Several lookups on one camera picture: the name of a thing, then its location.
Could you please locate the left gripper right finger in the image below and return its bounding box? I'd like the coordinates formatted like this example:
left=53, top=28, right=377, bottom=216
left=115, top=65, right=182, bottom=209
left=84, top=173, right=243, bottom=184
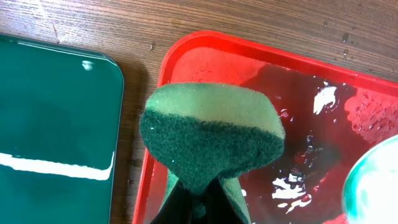
left=202, top=179, right=244, bottom=224

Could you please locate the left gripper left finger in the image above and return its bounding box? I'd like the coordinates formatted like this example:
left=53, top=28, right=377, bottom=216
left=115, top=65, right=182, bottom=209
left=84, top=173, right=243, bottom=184
left=150, top=181, right=197, bottom=224

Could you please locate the green sponge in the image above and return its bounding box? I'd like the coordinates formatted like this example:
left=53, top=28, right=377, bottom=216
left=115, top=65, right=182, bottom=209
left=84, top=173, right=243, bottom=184
left=139, top=83, right=285, bottom=223

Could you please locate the light blue plate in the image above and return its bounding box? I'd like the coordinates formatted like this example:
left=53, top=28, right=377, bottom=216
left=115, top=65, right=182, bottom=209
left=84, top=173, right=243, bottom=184
left=342, top=136, right=397, bottom=224

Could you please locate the red plastic tray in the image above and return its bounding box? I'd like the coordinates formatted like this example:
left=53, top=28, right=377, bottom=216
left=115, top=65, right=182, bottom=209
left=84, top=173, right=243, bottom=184
left=133, top=31, right=397, bottom=223

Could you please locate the dark green rectangular tray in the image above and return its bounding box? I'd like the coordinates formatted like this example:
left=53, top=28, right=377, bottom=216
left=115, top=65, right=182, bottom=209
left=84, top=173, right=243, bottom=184
left=1, top=35, right=124, bottom=224

